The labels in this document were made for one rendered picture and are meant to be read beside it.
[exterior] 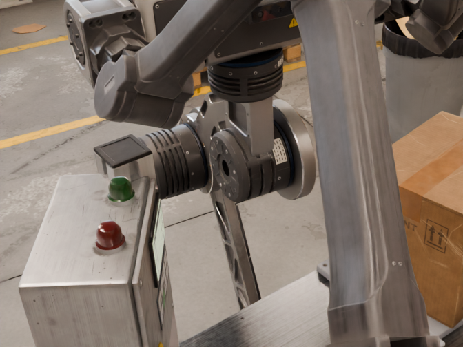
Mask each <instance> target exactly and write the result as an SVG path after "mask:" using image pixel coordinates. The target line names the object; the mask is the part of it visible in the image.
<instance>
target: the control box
mask: <svg viewBox="0 0 463 347"><path fill-rule="evenodd" d="M130 178H131V183H132V189H133V190H134V192H135V196H136V198H135V201H133V203H131V204H129V205H127V206H124V207H115V206H112V205H111V204H110V203H109V201H108V197H107V195H108V193H109V189H108V185H109V183H110V181H109V178H108V175H107V174H105V175H103V174H101V173H95V174H79V175H63V176H61V177H59V180H58V182H57V184H56V188H55V190H54V193H53V195H52V198H51V201H50V203H49V206H48V209H47V211H46V213H45V217H44V219H43V222H42V224H41V228H40V229H39V232H38V235H37V238H36V240H35V243H34V246H33V248H32V251H31V253H30V257H29V258H28V262H27V264H26V266H25V269H24V272H23V275H22V277H21V280H20V282H19V286H18V289H19V294H20V297H21V301H22V304H23V307H24V311H25V314H26V317H27V320H28V324H29V327H30V331H31V333H32V338H33V340H34V345H35V347H169V342H170V335H171V328H172V315H173V308H174V303H173V298H172V288H171V283H170V278H168V285H167V296H166V302H165V313H164V319H163V330H161V325H160V321H159V316H158V308H157V303H156V301H157V295H158V288H155V285H154V277H153V272H152V264H151V259H150V250H149V246H148V240H149V236H150V228H151V223H152V216H153V211H154V203H155V199H156V192H158V186H157V183H156V179H155V178H152V179H150V177H149V176H143V177H140V176H139V174H138V173H135V174H133V175H131V176H130ZM107 220H112V221H115V222H116V223H117V224H118V225H119V226H120V227H121V230H122V234H123V235H124V236H125V241H126V245H125V248H124V249H123V250H122V251H120V252H118V253H115V254H111V255H105V254H102V253H99V252H98V251H97V249H96V243H95V242H96V239H97V238H96V230H97V228H98V226H99V225H100V223H102V222H104V221H107Z"/></svg>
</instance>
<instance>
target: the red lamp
mask: <svg viewBox="0 0 463 347"><path fill-rule="evenodd" d="M96 238H97V239H96V242H95V243H96V249H97V251H98V252H99V253H102V254H105V255H111V254H115V253H118V252H120V251H122V250H123V249H124V248H125V245H126V241H125V236H124V235H123V234H122V230H121V227H120V226H119V225H118V224H117V223H116V222H115V221H112V220H107V221H104V222H102V223H100V225H99V226H98V228H97V230H96Z"/></svg>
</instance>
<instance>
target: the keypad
mask: <svg viewBox="0 0 463 347"><path fill-rule="evenodd" d="M168 278H169V266H168V261H167V251H166V246H165V244H164V249H163V259H162V264H161V274H160V280H159V285H158V295H157V301H156V303H157V308H158V316H159V321H160V325H161V330H163V319H164V313H165V302H166V296H167V285H168Z"/></svg>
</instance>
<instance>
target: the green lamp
mask: <svg viewBox="0 0 463 347"><path fill-rule="evenodd" d="M108 189H109V193H108V195H107V197H108V201H109V203H110V204H111V205H112V206H115V207H124V206H127V205H129V204H131V203H133V201H135V198H136V196H135V192H134V190H133V189H132V183H131V182H130V181H129V180H128V179H127V178H126V177H125V176H117V177H114V178H113V179H111V181H110V183H109V185H108Z"/></svg>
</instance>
